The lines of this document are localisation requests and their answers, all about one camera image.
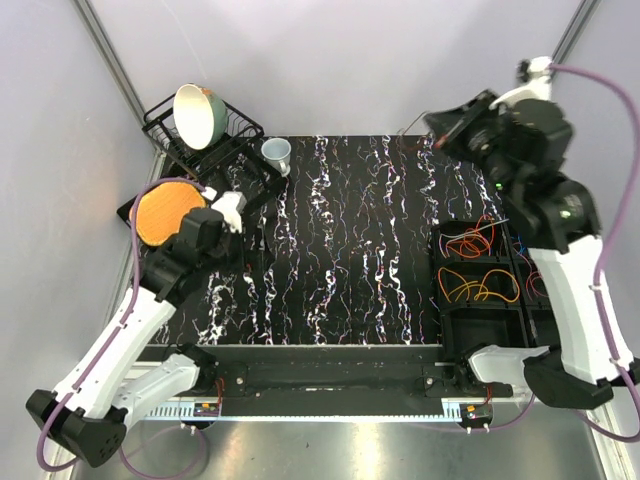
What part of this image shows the black flat tray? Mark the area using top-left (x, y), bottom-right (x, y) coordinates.
top-left (116, 172), bottom-right (211, 264)

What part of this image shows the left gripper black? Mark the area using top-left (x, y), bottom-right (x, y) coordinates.
top-left (201, 222), bottom-right (275, 276)

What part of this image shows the light blue cup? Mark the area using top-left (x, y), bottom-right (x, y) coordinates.
top-left (261, 138), bottom-right (292, 177)

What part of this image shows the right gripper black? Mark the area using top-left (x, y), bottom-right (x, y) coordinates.
top-left (424, 88), bottom-right (523, 200)

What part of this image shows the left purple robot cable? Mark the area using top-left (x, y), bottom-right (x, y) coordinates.
top-left (37, 179), bottom-right (219, 476)

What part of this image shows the orange woven mat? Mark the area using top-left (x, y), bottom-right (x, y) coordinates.
top-left (135, 182), bottom-right (206, 247)

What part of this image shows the white cable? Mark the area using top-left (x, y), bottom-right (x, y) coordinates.
top-left (437, 217), bottom-right (509, 257)

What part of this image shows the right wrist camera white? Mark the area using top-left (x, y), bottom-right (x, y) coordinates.
top-left (489, 56), bottom-right (552, 110)

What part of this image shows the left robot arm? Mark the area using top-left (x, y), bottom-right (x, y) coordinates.
top-left (26, 193), bottom-right (243, 472)

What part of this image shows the orange cable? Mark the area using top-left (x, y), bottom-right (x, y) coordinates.
top-left (444, 214), bottom-right (499, 260)

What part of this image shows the black compartment organizer tray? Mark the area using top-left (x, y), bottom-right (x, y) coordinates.
top-left (431, 215), bottom-right (560, 360)

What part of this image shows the cream and green bowl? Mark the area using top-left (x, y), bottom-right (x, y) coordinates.
top-left (173, 83), bottom-right (228, 150)

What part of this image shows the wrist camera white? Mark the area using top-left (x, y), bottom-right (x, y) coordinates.
top-left (489, 56), bottom-right (552, 110)
top-left (201, 187), bottom-right (247, 234)

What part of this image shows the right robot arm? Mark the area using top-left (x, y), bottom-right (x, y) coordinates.
top-left (423, 90), bottom-right (639, 410)

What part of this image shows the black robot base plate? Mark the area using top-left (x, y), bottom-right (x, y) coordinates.
top-left (134, 344), bottom-right (514, 419)

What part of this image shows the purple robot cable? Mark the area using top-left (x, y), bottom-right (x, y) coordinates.
top-left (37, 179), bottom-right (219, 476)
top-left (469, 63), bottom-right (640, 442)

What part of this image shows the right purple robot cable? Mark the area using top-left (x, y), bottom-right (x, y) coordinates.
top-left (469, 63), bottom-right (640, 442)

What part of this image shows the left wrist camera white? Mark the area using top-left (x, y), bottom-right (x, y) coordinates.
top-left (201, 187), bottom-right (247, 234)

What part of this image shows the yellow cable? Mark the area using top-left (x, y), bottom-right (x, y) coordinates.
top-left (436, 264), bottom-right (521, 304)

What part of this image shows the black wire dish rack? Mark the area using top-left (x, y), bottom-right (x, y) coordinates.
top-left (142, 96), bottom-right (287, 215)

